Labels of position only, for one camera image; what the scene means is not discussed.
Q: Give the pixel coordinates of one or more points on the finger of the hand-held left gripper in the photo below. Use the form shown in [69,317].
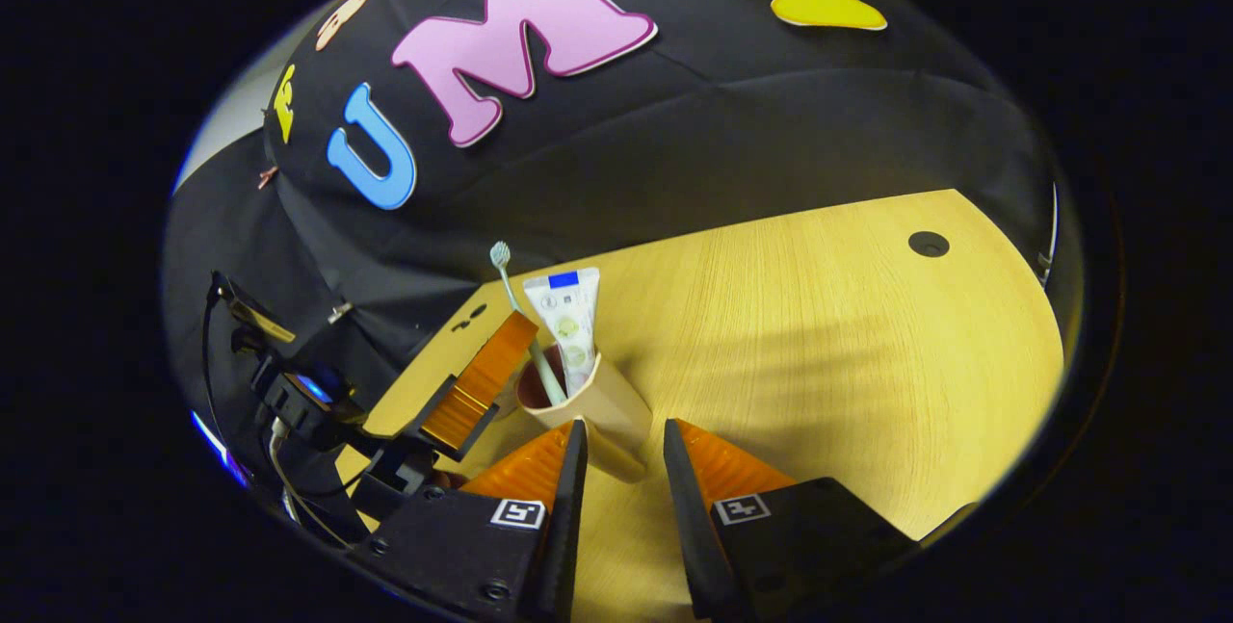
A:
[482,377]
[390,488]

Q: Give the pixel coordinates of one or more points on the copper cloth clip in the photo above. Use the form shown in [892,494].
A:
[268,177]

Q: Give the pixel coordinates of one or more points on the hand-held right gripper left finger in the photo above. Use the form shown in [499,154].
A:
[564,527]

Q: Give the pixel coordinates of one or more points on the white toothpaste tube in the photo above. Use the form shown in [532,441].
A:
[568,315]

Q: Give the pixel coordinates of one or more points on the silver cloth clip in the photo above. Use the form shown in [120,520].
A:
[339,312]

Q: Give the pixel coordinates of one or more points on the beige cup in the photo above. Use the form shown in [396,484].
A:
[607,411]

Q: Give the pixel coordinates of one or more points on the black backdrop cloth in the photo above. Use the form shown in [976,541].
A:
[722,122]

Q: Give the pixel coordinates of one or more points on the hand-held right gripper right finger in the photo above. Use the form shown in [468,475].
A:
[698,536]

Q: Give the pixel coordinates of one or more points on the pale green toothbrush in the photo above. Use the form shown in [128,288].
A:
[499,255]

